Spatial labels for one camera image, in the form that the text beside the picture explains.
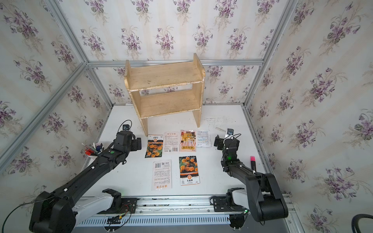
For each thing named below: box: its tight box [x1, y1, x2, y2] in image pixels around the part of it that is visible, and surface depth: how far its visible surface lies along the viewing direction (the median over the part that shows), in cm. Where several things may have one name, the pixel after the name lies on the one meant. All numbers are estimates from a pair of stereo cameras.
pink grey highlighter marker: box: [250, 155, 257, 173], surface depth 90 cm
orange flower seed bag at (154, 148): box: [144, 134, 164, 159], surface depth 97 cm
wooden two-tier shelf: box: [124, 52, 205, 137], surface depth 83 cm
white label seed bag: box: [151, 159, 173, 191], surface depth 85 cm
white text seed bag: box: [196, 130, 212, 148], surface depth 100 cm
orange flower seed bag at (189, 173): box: [178, 155, 201, 186], surface depth 87 cm
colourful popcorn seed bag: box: [179, 129, 197, 152], surface depth 100 cm
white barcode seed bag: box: [163, 131, 180, 154], surface depth 100 cm
